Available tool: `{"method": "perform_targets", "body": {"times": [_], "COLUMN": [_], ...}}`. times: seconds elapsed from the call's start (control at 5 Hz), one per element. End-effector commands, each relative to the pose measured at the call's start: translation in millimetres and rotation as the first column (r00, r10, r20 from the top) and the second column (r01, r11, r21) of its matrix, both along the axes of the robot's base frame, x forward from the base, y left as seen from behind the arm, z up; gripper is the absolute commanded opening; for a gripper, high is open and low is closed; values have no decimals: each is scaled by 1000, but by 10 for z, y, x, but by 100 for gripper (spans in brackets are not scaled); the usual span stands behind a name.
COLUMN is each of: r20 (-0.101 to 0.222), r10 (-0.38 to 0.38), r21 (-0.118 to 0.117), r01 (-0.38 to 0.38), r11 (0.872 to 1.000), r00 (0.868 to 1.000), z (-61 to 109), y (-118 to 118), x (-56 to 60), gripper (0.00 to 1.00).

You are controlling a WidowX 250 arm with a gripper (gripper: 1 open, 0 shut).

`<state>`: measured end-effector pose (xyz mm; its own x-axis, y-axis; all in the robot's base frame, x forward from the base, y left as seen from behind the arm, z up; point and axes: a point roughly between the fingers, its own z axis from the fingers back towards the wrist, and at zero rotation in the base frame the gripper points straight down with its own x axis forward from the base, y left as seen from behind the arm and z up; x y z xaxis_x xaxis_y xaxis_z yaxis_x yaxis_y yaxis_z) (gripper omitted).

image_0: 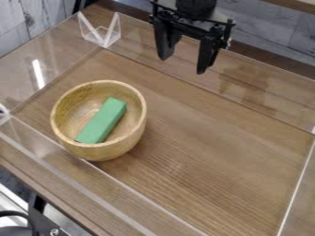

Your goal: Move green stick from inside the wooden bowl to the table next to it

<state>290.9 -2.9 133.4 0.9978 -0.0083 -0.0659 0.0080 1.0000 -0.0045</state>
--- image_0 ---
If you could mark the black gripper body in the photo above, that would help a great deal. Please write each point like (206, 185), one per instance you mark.
(197, 13)

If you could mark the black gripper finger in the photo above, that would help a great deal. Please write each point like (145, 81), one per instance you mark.
(209, 48)
(167, 36)

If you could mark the green stick block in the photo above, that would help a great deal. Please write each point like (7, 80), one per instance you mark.
(103, 122)

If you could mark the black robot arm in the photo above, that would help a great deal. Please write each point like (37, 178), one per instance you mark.
(193, 18)

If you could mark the wooden bowl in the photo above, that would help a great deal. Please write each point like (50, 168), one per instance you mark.
(75, 108)

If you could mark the clear acrylic corner bracket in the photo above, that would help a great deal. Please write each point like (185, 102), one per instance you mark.
(102, 36)

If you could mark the clear acrylic enclosure wall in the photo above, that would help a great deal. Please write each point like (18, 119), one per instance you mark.
(223, 166)

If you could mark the black table leg bracket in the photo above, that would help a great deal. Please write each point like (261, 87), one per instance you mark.
(46, 227)

